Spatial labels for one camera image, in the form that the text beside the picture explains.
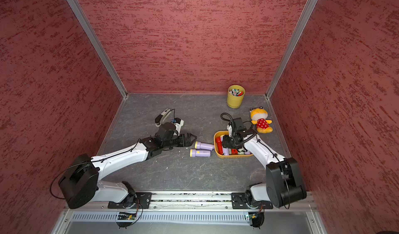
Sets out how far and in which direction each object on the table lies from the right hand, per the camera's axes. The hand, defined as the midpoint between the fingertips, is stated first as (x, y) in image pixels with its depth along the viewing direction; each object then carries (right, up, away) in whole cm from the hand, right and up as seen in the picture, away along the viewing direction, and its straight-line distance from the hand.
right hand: (225, 146), depth 88 cm
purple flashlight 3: (-18, -4, 0) cm, 18 cm away
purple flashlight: (+13, -4, 0) cm, 14 cm away
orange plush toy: (+24, +17, +13) cm, 32 cm away
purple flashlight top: (0, -2, -2) cm, 3 cm away
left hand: (-20, +4, -5) cm, 21 cm away
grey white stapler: (-42, +15, +14) cm, 47 cm away
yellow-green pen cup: (+9, +30, +16) cm, 35 cm away
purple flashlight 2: (-12, 0, +3) cm, 12 cm away
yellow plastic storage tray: (-1, +7, +7) cm, 10 cm away
